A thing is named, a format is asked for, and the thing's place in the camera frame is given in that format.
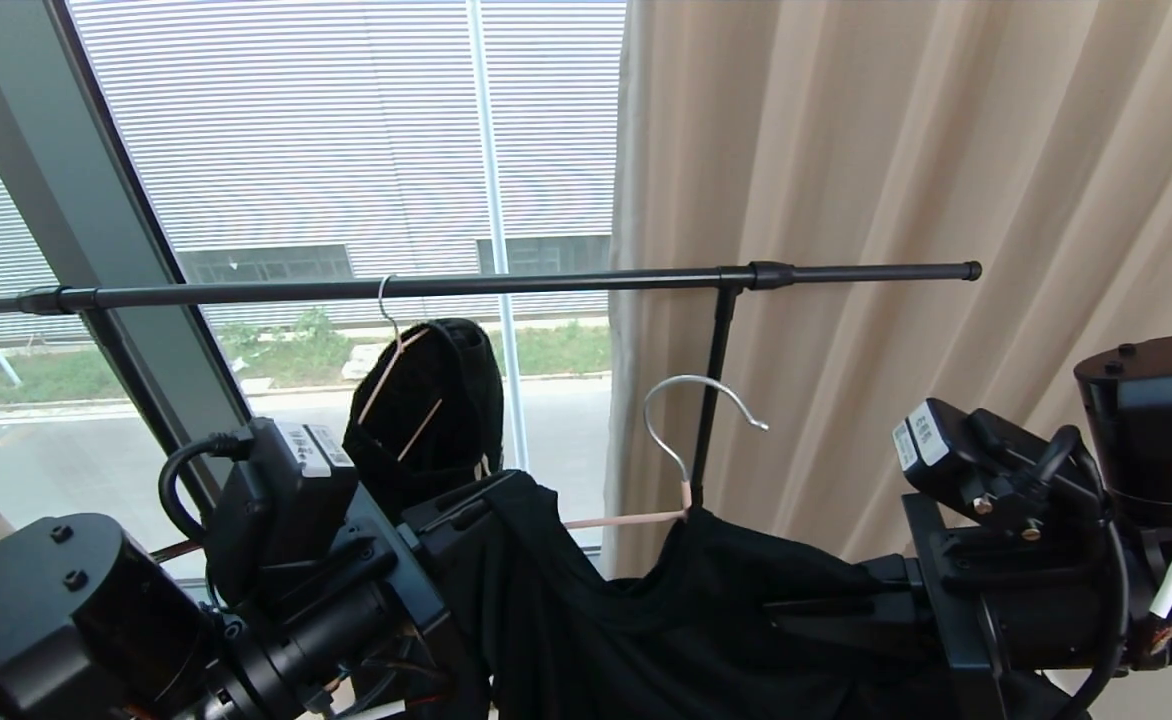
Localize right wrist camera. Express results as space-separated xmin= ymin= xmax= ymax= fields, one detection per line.
xmin=891 ymin=398 xmax=1112 ymax=546

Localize black clothes rack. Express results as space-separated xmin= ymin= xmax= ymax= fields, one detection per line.
xmin=0 ymin=260 xmax=984 ymax=521

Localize black shorts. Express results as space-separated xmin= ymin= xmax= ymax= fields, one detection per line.
xmin=343 ymin=318 xmax=505 ymax=521

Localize black cable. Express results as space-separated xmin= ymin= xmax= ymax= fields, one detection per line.
xmin=1041 ymin=425 xmax=1137 ymax=720

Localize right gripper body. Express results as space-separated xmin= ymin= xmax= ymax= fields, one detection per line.
xmin=901 ymin=495 xmax=1137 ymax=720

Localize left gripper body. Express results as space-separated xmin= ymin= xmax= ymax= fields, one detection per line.
xmin=211 ymin=490 xmax=492 ymax=720

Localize black T-shirt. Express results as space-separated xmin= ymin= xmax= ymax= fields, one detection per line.
xmin=436 ymin=470 xmax=957 ymax=720

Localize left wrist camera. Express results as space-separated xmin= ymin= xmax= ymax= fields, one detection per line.
xmin=158 ymin=418 xmax=359 ymax=601

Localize window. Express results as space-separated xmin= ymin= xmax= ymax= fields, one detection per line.
xmin=0 ymin=0 xmax=627 ymax=581

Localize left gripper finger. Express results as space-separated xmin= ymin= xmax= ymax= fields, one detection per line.
xmin=398 ymin=468 xmax=539 ymax=541

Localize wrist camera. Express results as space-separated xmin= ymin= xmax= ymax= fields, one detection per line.
xmin=158 ymin=418 xmax=359 ymax=601
xmin=891 ymin=398 xmax=1112 ymax=546

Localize pink clothes hanger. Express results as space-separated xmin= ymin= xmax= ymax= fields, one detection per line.
xmin=564 ymin=375 xmax=770 ymax=531
xmin=358 ymin=275 xmax=447 ymax=463

